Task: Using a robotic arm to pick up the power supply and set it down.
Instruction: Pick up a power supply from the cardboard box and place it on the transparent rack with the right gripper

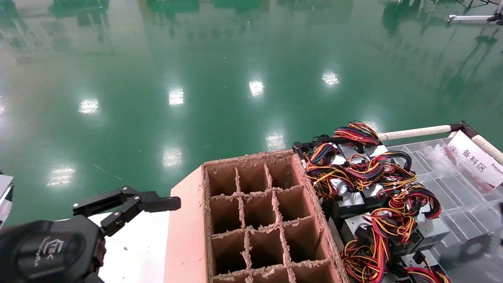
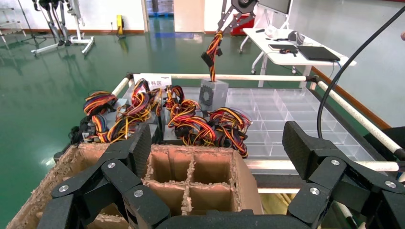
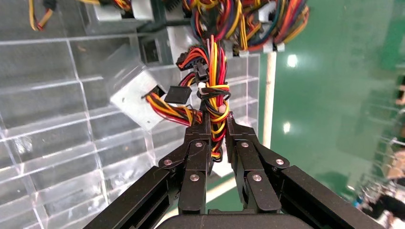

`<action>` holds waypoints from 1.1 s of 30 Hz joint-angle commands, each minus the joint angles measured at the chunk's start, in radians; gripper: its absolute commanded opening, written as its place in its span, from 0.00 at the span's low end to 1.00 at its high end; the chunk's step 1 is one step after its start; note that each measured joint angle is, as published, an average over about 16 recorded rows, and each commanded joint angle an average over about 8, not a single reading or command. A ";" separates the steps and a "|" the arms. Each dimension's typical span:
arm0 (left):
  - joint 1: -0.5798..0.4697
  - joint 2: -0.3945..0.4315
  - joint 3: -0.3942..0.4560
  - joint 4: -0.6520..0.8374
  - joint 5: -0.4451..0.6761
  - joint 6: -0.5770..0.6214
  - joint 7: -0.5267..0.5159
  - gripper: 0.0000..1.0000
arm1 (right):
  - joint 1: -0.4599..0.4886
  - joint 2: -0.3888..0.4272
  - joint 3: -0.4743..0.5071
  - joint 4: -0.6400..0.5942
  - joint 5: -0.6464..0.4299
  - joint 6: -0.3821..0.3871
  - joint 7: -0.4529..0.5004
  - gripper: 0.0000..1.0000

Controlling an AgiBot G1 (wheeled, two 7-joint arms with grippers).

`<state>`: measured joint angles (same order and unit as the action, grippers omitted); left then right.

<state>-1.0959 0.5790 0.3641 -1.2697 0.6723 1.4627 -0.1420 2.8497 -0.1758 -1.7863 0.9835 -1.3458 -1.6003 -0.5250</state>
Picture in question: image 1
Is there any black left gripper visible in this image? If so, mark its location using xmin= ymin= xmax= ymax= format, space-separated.
xmin=0 ymin=186 xmax=182 ymax=283

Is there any brown cardboard divider box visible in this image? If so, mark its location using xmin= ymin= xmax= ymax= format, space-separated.
xmin=165 ymin=149 xmax=350 ymax=283

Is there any black and silver power supply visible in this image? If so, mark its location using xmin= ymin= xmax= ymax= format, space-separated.
xmin=332 ymin=184 xmax=387 ymax=226

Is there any power supply with striped bundle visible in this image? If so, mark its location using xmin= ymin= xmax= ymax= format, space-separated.
xmin=332 ymin=121 xmax=389 ymax=158

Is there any clear plastic parts bag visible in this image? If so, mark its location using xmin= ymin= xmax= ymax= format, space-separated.
xmin=419 ymin=142 xmax=468 ymax=178

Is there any clear plastic compartment tray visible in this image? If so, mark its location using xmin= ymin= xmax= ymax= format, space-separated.
xmin=387 ymin=138 xmax=503 ymax=283

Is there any white sign with Chinese print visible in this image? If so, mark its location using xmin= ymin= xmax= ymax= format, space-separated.
xmin=447 ymin=130 xmax=503 ymax=187

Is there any white wheeled stand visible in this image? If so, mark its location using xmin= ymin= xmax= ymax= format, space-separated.
xmin=448 ymin=0 xmax=503 ymax=26

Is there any white padded tube cart frame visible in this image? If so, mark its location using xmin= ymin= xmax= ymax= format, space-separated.
xmin=378 ymin=121 xmax=503 ymax=165

